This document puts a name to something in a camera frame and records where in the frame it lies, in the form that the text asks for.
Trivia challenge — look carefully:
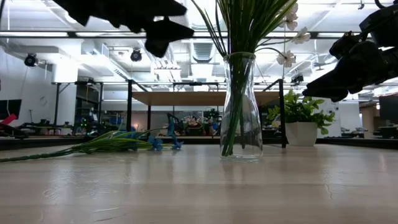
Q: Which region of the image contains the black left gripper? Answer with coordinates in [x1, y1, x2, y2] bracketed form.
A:
[52, 0, 195, 58]

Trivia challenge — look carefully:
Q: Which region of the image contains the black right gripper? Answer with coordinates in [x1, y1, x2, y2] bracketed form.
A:
[302, 2, 398, 103]

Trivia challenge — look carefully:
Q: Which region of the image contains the white artificial flower stem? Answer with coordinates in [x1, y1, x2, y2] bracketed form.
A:
[191, 0, 312, 156]

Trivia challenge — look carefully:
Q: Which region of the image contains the clear glass vase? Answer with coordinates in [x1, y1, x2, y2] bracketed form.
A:
[219, 52, 264, 162]

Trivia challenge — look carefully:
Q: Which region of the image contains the wooden shelf with black legs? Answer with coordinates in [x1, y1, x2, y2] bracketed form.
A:
[127, 79, 289, 149]

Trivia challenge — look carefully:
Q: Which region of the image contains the white pillar unit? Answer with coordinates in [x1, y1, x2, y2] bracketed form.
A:
[312, 93, 340, 138]

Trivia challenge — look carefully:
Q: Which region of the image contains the tan wooden cabinet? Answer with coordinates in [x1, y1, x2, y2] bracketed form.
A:
[359, 101, 379, 133]

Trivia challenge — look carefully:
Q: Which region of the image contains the dark desk monitor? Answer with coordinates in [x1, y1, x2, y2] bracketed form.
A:
[378, 93, 398, 124]

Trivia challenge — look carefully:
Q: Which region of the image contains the black beam with light strips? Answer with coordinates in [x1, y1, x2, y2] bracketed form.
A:
[0, 30, 374, 40]

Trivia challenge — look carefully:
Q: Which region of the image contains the green plant in white pot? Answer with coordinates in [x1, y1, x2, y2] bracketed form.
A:
[267, 90, 336, 147]

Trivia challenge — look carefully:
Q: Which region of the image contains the black storage rack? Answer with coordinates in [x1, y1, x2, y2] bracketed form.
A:
[74, 82, 103, 125]

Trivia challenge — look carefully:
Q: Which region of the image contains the distant robot station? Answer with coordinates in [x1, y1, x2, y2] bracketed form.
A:
[166, 107, 224, 138]

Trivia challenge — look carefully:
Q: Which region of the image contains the blue artificial flower stem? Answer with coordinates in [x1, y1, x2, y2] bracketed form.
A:
[0, 113, 185, 164]

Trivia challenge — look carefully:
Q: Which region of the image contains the red padded object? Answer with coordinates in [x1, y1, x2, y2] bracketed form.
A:
[0, 114, 18, 126]

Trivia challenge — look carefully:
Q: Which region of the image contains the black wall monitor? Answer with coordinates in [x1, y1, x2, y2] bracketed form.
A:
[0, 99, 22, 121]

